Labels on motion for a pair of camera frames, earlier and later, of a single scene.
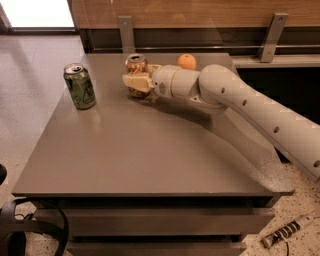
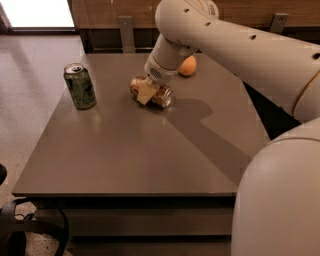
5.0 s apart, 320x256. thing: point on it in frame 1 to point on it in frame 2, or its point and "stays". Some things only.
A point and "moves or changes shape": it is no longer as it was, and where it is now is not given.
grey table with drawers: [151, 176] stays
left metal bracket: [127, 36] stays
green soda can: [80, 86] stays
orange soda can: [137, 63] moves or changes shape
